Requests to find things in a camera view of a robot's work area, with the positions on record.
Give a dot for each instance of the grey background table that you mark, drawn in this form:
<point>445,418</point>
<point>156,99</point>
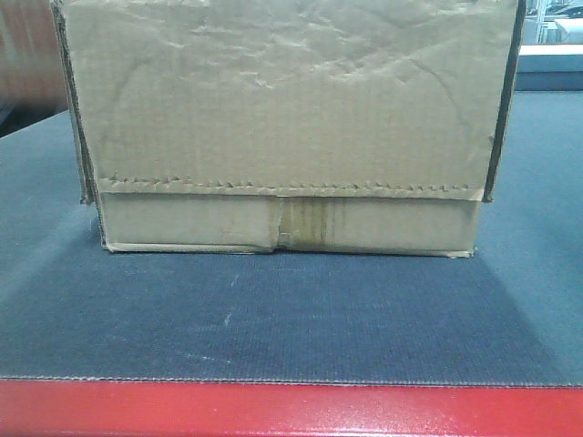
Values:
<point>549,68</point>

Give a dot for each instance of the red printed cardboard box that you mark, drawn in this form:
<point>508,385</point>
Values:
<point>32,80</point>

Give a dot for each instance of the red table edge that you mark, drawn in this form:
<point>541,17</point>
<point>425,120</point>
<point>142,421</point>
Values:
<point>156,408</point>

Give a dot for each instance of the dark grey fabric mat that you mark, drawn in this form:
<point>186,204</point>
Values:
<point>509,315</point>

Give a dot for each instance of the plain brown cardboard box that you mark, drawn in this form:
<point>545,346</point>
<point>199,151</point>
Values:
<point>253,126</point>

